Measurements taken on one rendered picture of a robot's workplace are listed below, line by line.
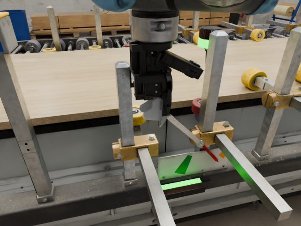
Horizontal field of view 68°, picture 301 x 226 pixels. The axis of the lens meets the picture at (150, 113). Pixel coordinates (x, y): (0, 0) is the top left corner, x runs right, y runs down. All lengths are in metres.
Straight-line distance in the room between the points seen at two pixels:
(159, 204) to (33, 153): 0.35
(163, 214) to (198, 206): 0.90
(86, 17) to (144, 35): 5.93
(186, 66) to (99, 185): 0.49
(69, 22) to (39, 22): 0.70
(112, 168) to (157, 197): 0.43
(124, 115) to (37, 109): 0.35
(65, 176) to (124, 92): 0.50
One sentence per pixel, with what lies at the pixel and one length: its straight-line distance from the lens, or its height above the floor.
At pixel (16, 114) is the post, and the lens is 0.61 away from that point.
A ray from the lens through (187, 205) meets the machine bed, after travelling 1.40.
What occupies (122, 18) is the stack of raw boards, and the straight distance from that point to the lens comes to 6.47.
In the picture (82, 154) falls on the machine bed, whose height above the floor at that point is 0.68.
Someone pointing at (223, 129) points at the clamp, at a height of 0.87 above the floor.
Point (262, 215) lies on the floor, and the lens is 1.70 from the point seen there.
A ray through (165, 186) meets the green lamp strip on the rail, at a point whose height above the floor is 0.70.
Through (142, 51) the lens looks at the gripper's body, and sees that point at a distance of 0.45.
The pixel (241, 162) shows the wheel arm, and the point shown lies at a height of 0.86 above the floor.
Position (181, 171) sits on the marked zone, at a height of 0.73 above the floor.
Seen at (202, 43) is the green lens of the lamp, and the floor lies 1.13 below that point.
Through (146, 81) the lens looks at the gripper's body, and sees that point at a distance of 0.46.
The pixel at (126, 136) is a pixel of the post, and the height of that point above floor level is 0.90.
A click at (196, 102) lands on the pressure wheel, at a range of 0.80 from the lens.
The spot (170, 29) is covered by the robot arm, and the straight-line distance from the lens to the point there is 0.44.
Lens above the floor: 1.28
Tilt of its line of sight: 31 degrees down
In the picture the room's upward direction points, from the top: straight up
